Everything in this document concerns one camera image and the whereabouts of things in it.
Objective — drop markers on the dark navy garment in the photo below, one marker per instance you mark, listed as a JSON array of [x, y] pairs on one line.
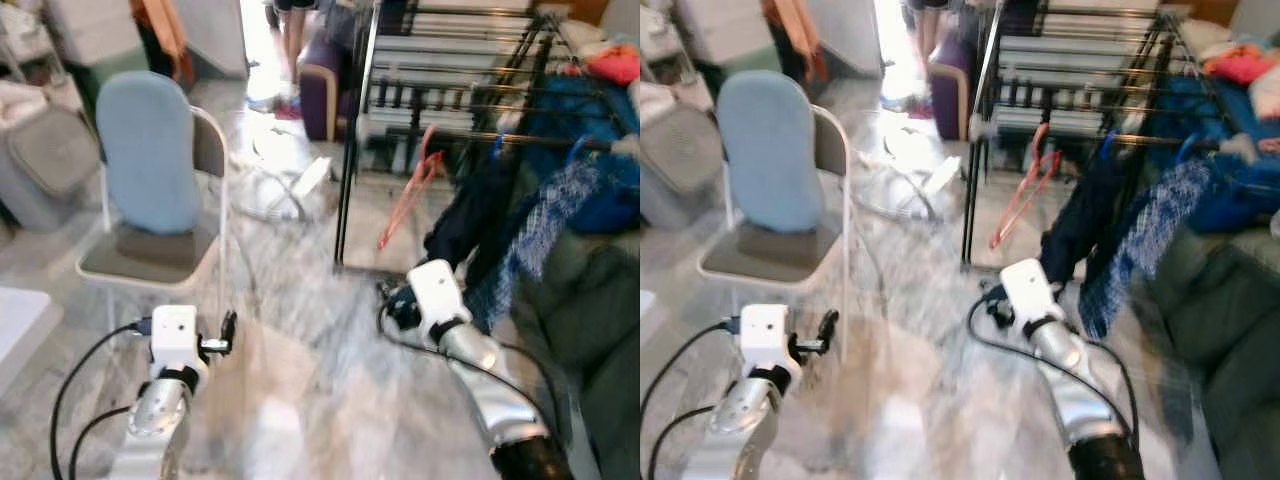
[[470, 220], [1080, 220]]

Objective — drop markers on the white folding table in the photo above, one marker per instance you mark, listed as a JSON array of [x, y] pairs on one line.
[[25, 330]]

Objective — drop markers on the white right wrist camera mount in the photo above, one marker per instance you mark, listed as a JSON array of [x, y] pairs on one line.
[[440, 295], [1030, 292]]

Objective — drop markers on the blue hard suitcase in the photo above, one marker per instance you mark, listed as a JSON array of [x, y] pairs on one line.
[[600, 190], [1230, 200]]

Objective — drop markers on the blue plastic hanger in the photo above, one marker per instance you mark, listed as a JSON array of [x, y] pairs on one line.
[[1108, 146], [1188, 150], [497, 148], [578, 150]]

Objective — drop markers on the black metal drying rack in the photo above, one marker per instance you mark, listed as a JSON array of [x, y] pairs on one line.
[[355, 150], [980, 150]]

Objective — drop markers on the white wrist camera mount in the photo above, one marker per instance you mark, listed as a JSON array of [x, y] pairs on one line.
[[440, 295], [765, 335], [175, 335], [1030, 292]]

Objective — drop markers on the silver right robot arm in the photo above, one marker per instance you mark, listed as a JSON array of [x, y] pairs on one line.
[[490, 390], [1075, 390]]

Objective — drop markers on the grey green sofa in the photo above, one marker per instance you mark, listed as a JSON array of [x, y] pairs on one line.
[[590, 330], [1220, 330]]

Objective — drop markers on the blue plaid shirt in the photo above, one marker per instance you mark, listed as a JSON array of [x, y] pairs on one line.
[[1140, 245], [535, 240]]

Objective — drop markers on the grey fabric laundry hamper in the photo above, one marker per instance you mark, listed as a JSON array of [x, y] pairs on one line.
[[50, 160], [675, 160]]

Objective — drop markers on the light blue cushion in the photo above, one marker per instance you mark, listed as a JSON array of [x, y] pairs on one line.
[[770, 150], [150, 150]]

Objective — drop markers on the red cushion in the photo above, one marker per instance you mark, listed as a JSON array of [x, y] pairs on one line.
[[1240, 65], [615, 65]]

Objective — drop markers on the purple armchair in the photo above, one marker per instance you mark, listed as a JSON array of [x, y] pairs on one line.
[[950, 95], [318, 95]]

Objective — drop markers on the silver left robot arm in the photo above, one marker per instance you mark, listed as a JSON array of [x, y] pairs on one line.
[[160, 420], [745, 420]]

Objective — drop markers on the white plastic stool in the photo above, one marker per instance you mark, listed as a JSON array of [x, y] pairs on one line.
[[1060, 115], [440, 115]]

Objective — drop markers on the grey white folding chair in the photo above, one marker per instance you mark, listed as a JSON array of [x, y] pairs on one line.
[[150, 260], [770, 260]]

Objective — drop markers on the salmon red plastic hanger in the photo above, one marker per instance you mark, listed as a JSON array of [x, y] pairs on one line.
[[1014, 213], [400, 213]]

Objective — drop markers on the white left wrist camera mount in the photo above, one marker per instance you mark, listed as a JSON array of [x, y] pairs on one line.
[[765, 335], [175, 335]]

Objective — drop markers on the white pink pillow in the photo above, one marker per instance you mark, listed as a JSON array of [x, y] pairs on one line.
[[1268, 95]]

